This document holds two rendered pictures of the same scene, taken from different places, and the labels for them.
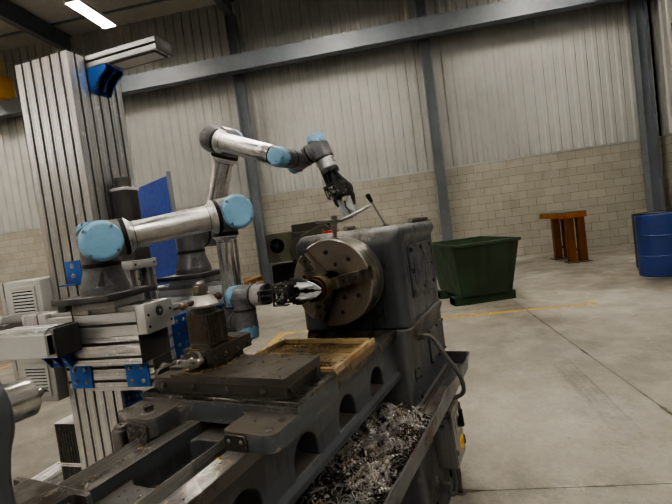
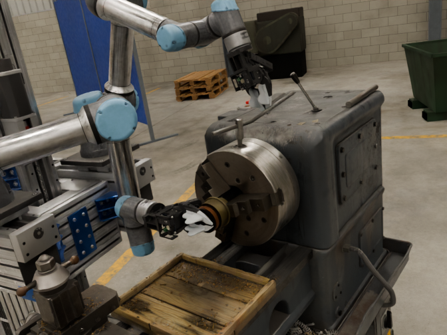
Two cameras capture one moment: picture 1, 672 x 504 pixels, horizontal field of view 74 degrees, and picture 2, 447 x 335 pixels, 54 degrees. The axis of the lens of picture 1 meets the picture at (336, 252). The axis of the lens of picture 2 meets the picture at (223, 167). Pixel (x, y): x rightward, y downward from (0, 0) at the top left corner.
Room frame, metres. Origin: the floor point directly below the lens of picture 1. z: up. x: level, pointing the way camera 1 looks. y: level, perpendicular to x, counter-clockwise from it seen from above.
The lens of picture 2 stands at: (0.41, -0.24, 1.61)
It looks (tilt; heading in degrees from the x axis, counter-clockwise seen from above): 19 degrees down; 14
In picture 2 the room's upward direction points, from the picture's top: 9 degrees counter-clockwise
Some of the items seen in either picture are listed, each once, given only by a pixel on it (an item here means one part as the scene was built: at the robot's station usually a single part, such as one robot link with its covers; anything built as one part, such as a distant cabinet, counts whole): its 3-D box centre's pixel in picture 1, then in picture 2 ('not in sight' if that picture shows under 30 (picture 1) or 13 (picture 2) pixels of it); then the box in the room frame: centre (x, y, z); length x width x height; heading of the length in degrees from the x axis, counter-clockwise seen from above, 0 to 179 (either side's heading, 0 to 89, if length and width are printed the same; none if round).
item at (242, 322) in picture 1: (245, 323); (140, 234); (1.57, 0.35, 0.98); 0.11 x 0.08 x 0.11; 30
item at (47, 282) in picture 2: (202, 300); (49, 274); (1.12, 0.35, 1.13); 0.08 x 0.08 x 0.03
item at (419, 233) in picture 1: (372, 271); (300, 156); (2.00, -0.15, 1.06); 0.59 x 0.48 x 0.39; 153
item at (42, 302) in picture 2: (208, 325); (60, 299); (1.12, 0.35, 1.07); 0.07 x 0.07 x 0.10; 63
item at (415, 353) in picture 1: (389, 405); (311, 294); (2.00, -0.15, 0.43); 0.60 x 0.48 x 0.86; 153
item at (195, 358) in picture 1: (217, 351); (76, 320); (1.14, 0.34, 0.99); 0.20 x 0.10 x 0.05; 153
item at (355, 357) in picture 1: (305, 357); (192, 298); (1.37, 0.14, 0.89); 0.36 x 0.30 x 0.04; 63
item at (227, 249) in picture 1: (229, 265); (123, 165); (1.66, 0.40, 1.19); 0.12 x 0.11 x 0.49; 120
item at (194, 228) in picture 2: (307, 296); (196, 230); (1.43, 0.11, 1.07); 0.09 x 0.06 x 0.03; 63
